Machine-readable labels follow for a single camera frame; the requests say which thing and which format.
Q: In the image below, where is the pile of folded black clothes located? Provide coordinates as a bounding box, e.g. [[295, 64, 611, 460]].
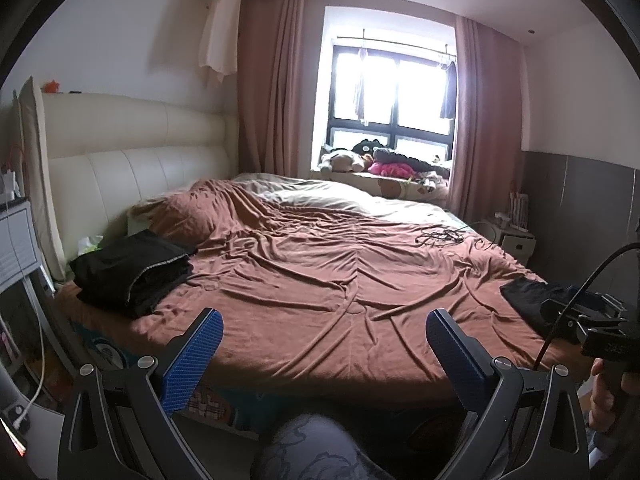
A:
[[75, 257, 195, 320]]

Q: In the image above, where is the tangled black cable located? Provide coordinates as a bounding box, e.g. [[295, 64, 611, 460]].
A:
[[414, 225, 481, 248]]

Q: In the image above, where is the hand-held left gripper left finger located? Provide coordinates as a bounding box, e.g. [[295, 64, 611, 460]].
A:
[[57, 307, 224, 480]]

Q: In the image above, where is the cream padded headboard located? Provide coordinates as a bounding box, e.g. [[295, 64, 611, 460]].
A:
[[42, 92, 241, 281]]

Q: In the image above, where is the person's right forearm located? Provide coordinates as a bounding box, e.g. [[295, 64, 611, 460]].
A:
[[590, 427, 636, 480]]

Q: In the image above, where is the brown blanket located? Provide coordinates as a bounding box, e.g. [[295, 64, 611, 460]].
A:
[[55, 177, 596, 411]]

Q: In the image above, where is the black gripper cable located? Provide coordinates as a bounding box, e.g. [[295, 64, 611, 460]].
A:
[[535, 242, 640, 371]]

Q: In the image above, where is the person's patterned grey leg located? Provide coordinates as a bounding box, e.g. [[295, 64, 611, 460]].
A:
[[250, 414, 396, 480]]

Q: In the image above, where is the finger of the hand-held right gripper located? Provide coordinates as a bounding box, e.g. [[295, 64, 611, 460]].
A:
[[567, 310, 630, 343], [540, 296, 608, 322]]

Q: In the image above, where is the white hanging cloth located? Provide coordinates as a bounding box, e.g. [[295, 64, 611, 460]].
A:
[[199, 0, 242, 88]]

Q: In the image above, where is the cream cushion with brown spots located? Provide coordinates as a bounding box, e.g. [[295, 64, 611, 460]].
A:
[[310, 170, 451, 201]]

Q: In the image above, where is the white charging cable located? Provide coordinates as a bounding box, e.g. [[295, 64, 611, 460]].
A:
[[0, 200, 48, 433]]

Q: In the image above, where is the light hanging garment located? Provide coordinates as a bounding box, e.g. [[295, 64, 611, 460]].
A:
[[354, 47, 370, 127]]

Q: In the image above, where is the pink cloth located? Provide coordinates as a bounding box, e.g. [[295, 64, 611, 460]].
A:
[[367, 160, 417, 179]]

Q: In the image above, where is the beige plush toy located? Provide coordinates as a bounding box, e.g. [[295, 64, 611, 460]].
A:
[[319, 149, 375, 174]]

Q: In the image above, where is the dark grey plush toy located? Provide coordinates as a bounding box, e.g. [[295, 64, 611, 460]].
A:
[[375, 148, 453, 173]]

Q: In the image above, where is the black plush toy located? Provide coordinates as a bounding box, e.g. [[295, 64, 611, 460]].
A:
[[351, 138, 392, 157]]

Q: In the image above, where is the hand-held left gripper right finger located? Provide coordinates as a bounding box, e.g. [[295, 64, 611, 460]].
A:
[[425, 308, 591, 480]]

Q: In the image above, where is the black clothes rail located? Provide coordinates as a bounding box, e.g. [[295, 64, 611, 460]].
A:
[[337, 30, 457, 57]]

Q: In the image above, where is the dark hanging garment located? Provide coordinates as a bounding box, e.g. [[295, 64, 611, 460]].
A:
[[439, 55, 459, 121]]

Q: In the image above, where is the person's right hand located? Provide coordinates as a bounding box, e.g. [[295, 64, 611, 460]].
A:
[[589, 357, 640, 433]]

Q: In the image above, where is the white nightstand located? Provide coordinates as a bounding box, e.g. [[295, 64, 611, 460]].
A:
[[480, 217, 537, 266]]

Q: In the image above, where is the white bedside cabinet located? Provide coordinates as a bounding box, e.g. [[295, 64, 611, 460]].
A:
[[0, 199, 57, 292]]

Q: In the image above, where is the pink curtain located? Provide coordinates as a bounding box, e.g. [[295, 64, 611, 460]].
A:
[[446, 16, 526, 221], [237, 0, 326, 181]]

